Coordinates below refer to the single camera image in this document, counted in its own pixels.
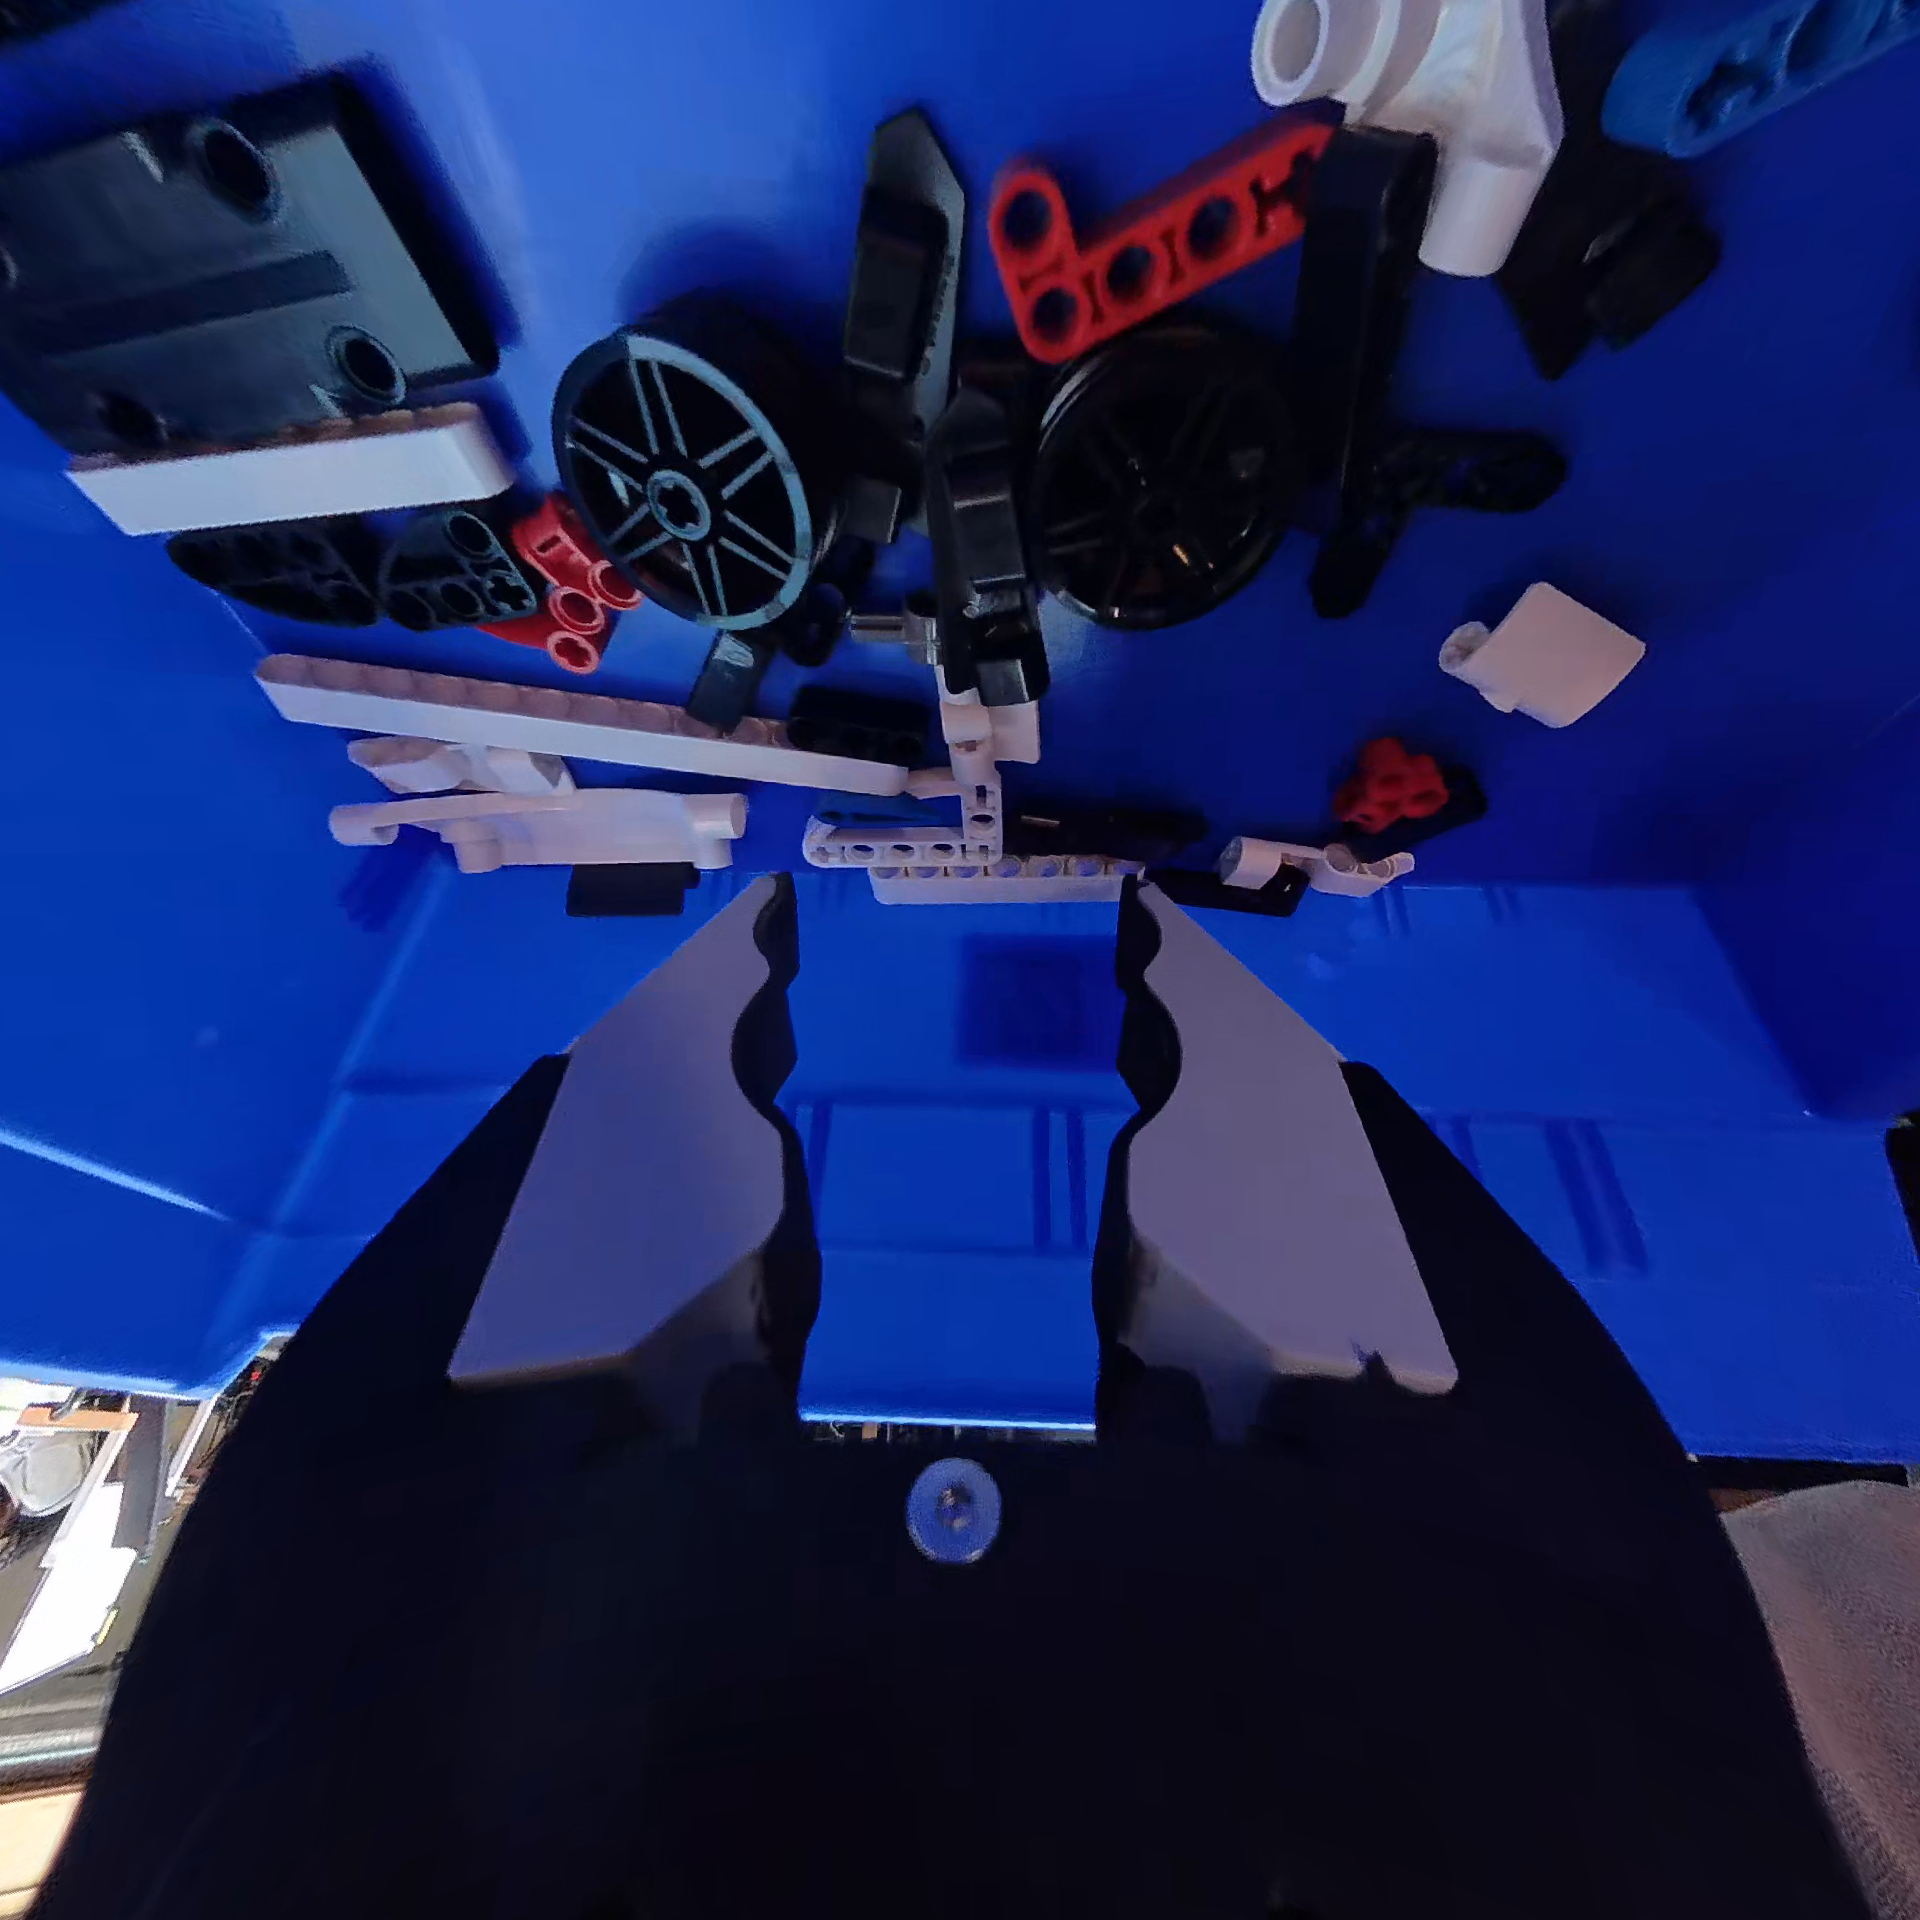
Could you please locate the large blue storage bin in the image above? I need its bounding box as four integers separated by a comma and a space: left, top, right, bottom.
0, 0, 1920, 1470

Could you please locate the red angled beam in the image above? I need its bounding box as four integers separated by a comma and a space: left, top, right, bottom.
989, 120, 1339, 368

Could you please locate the black triangular connector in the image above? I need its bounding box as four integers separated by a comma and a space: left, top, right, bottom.
377, 509, 541, 633

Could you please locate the black flat panel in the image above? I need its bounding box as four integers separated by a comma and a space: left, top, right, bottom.
0, 66, 505, 457

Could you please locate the black straight beam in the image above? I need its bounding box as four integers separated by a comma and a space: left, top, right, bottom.
1296, 127, 1442, 506

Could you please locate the white pin connector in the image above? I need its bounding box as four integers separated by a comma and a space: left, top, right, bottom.
1217, 835, 1417, 901

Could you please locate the short black beam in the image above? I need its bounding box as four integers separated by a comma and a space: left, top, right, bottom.
786, 682, 934, 769

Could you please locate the person's beige hoodie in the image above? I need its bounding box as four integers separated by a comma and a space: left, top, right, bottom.
1721, 1482, 1920, 1920

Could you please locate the white wheel arch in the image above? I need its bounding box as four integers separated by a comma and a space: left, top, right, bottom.
1251, 0, 1570, 281

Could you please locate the red triple-hole connector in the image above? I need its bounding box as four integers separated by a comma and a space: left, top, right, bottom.
483, 491, 649, 669

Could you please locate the blue angled beam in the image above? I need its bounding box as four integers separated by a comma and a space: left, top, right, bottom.
1601, 0, 1920, 160

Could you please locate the long white beam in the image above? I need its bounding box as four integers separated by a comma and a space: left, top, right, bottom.
254, 654, 912, 798

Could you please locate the black cross liftarm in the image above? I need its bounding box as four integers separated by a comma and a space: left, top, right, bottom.
1311, 427, 1570, 621

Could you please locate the small black tile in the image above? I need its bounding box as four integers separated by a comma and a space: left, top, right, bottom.
566, 862, 702, 919

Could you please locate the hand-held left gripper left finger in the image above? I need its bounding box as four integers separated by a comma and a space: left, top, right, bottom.
448, 872, 826, 1431

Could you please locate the thin white beam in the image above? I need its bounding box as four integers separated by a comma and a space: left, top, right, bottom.
869, 856, 1153, 909

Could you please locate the small black connector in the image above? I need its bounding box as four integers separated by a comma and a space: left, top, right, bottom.
685, 629, 785, 735

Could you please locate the white curved panel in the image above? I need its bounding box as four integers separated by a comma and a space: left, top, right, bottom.
1438, 581, 1649, 733

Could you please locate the black axle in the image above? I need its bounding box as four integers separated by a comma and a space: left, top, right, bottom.
1018, 808, 1211, 857

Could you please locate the small red connector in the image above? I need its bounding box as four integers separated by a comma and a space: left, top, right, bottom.
1333, 736, 1445, 837

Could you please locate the black block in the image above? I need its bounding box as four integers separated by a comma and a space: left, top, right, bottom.
1497, 151, 1726, 379

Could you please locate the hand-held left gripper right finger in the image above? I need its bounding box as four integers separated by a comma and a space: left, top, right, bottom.
1094, 874, 1461, 1438

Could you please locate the white angled frame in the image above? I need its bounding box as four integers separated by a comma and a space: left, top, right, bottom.
802, 661, 1047, 874

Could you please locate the black half-round liftarm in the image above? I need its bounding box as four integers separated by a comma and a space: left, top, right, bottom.
167, 517, 387, 629

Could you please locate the black pointed panel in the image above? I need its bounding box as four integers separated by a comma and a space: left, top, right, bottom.
922, 386, 1054, 711
839, 107, 970, 441

